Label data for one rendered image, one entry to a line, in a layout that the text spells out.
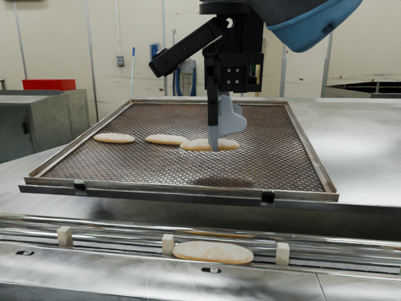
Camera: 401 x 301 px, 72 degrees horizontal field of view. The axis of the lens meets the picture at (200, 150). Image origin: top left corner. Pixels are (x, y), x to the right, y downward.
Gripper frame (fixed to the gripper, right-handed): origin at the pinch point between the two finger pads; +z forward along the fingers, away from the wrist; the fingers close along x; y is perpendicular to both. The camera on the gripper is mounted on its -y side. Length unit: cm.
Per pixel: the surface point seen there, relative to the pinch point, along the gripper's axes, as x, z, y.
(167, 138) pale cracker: 13.1, 5.1, -9.2
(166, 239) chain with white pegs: -16.6, 6.2, -5.8
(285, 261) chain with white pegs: -18.7, 7.8, 8.4
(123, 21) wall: 379, -20, -114
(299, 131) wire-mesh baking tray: 17.9, 5.8, 20.9
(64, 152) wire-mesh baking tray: 8.0, 5.8, -29.8
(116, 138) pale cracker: 13.5, 5.2, -20.8
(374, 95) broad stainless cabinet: 135, 28, 108
